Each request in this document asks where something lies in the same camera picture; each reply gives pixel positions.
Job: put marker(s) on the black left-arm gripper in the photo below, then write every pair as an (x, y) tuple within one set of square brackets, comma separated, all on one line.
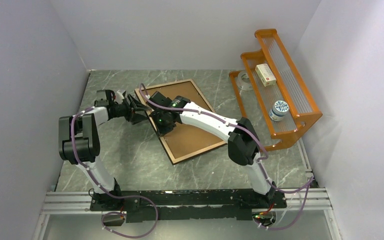
[(134, 117)]

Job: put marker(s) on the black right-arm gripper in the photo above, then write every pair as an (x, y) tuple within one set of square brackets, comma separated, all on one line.
[(161, 131)]

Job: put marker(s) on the light wooden picture frame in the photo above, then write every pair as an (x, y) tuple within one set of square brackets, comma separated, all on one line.
[(192, 155)]

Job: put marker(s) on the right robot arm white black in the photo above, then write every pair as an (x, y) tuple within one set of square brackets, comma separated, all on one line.
[(243, 145)]

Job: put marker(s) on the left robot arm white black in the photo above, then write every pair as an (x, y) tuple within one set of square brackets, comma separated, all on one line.
[(79, 142)]

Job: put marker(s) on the white red medicine box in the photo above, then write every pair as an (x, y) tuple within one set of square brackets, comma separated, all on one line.
[(265, 74)]

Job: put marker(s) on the orange wooden shelf rack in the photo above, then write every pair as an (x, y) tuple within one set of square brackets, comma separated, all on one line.
[(289, 87)]

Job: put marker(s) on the blue white ceramic jar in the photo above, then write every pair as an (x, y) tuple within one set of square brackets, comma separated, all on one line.
[(279, 110)]

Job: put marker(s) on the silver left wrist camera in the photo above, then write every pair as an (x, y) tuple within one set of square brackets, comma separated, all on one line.
[(120, 95)]

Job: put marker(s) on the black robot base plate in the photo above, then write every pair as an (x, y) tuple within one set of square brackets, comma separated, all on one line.
[(240, 204)]

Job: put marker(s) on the aluminium rail frame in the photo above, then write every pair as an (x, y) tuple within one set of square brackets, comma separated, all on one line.
[(143, 164)]

